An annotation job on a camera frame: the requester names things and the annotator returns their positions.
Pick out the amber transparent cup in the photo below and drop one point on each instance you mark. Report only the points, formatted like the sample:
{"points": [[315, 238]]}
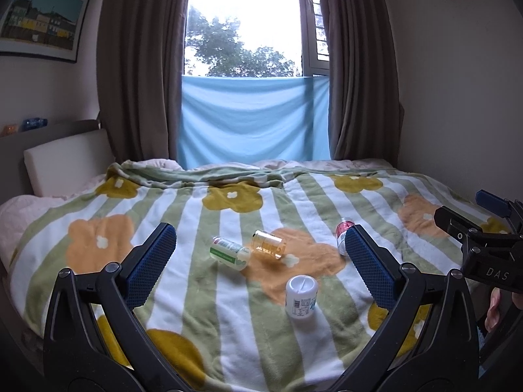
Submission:
{"points": [[270, 245]]}

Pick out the window frame with shutter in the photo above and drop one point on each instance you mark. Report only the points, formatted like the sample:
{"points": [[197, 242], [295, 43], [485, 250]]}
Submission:
{"points": [[312, 28]]}

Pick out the white pill bottle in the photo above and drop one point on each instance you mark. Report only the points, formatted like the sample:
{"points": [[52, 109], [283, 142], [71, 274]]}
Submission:
{"points": [[301, 296]]}

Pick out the striped floral blanket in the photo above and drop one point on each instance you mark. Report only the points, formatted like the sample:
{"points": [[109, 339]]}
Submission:
{"points": [[229, 306]]}

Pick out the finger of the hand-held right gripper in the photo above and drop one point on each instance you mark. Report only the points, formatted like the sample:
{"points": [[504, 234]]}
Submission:
{"points": [[492, 203], [453, 220]]}

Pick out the light blue cloth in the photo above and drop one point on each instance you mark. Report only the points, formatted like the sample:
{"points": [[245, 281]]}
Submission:
{"points": [[253, 124]]}

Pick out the tree outside window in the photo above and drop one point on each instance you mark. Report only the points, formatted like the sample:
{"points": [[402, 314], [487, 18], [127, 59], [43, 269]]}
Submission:
{"points": [[229, 55]]}

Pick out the brown curtain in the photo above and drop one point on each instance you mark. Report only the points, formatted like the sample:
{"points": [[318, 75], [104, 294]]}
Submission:
{"points": [[141, 61], [361, 61]]}

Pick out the framed wall poster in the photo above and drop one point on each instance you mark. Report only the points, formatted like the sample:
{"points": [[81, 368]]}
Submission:
{"points": [[39, 12]]}

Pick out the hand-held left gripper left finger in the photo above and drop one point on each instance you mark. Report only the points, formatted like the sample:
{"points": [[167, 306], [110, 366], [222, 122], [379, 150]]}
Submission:
{"points": [[150, 267]]}

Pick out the white headboard cushion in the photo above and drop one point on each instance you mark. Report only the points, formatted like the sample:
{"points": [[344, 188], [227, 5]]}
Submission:
{"points": [[67, 161]]}

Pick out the blue toy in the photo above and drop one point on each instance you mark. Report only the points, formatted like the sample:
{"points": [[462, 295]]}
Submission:
{"points": [[34, 123]]}

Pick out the white cup with green label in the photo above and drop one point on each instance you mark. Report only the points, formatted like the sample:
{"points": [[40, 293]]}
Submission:
{"points": [[229, 252]]}

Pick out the orange toy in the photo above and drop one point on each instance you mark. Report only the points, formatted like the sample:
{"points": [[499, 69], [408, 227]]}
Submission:
{"points": [[9, 130]]}

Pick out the person's right hand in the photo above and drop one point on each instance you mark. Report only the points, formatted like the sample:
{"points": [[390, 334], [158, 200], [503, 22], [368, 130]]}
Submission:
{"points": [[493, 312]]}

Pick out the pink-cap small bottle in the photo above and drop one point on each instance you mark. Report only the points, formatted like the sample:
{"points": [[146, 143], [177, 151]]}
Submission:
{"points": [[342, 232]]}

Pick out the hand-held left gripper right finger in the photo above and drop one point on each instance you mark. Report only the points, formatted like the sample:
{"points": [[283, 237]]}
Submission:
{"points": [[372, 271]]}

